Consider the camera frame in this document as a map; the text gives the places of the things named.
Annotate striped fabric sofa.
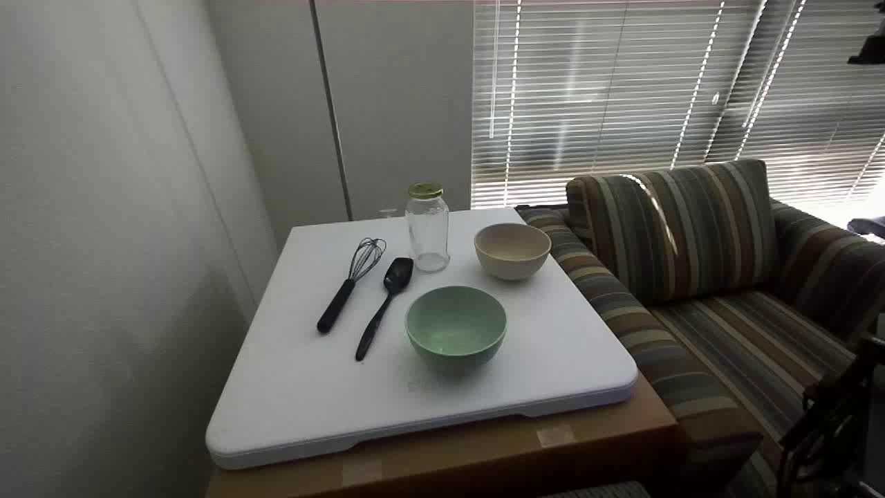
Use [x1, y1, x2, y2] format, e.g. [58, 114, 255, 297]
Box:
[514, 157, 885, 498]

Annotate brown wooden table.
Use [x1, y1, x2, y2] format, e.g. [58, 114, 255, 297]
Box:
[203, 371, 687, 498]

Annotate black handled wire whisk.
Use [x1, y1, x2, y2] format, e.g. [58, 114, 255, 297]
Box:
[316, 236, 390, 338]

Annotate white foam tray board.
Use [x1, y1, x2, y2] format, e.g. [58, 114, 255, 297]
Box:
[203, 207, 643, 472]

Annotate white window blinds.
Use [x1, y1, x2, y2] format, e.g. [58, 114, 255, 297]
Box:
[470, 0, 885, 229]

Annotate black plastic spoon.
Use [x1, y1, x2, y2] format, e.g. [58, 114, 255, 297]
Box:
[352, 255, 419, 366]

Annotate blue fabric item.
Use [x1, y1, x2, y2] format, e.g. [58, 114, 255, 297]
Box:
[846, 215, 885, 243]

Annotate beige bowl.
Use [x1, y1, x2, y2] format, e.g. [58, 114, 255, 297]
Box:
[472, 221, 555, 286]

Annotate striped sofa cushion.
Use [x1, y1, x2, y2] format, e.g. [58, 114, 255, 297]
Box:
[564, 157, 781, 309]

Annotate dark metal frame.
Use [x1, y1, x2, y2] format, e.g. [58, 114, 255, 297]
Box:
[775, 331, 885, 498]

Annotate clear glass jar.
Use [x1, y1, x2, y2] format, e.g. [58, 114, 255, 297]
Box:
[405, 194, 453, 277]

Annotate green bowl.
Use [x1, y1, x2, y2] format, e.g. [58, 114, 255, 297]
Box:
[405, 281, 510, 366]

